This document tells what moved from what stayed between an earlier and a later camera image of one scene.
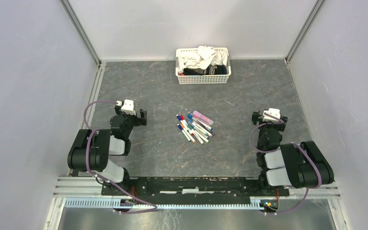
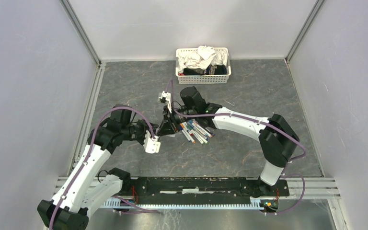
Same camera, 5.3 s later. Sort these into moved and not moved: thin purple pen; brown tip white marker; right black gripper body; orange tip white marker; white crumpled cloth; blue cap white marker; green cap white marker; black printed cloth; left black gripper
Moved: blue cap white marker; right black gripper body; left black gripper
Not moved: green cap white marker; brown tip white marker; orange tip white marker; thin purple pen; black printed cloth; white crumpled cloth
